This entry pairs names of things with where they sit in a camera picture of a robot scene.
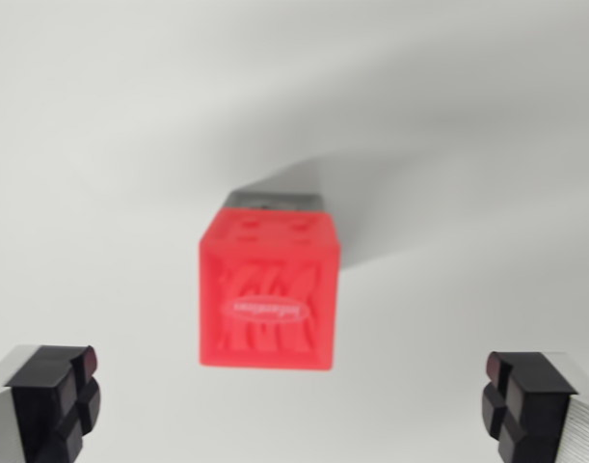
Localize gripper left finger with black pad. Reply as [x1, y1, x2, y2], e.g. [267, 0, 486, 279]
[0, 343, 102, 463]

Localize grey rubber toy cube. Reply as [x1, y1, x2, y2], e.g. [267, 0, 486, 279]
[224, 189, 335, 214]

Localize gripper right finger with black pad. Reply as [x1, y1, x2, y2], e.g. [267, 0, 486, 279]
[480, 350, 589, 463]

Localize red rubber toy cube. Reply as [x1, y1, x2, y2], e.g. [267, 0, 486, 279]
[198, 206, 344, 373]

